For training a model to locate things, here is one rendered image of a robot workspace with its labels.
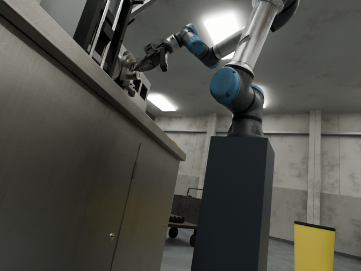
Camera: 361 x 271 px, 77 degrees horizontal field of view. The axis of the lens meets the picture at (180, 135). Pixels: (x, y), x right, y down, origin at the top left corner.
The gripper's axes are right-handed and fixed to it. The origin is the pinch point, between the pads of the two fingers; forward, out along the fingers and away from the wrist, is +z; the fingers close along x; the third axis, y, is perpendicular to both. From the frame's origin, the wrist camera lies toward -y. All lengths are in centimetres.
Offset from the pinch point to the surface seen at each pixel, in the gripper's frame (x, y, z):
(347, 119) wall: -667, -12, -439
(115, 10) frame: 33.3, -0.7, -6.8
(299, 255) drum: -210, -150, -35
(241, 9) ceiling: -246, 210, -204
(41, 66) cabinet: 64, -45, 9
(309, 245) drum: -203, -145, -49
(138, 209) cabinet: 12, -63, 24
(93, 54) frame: 38.5, -19.6, 6.8
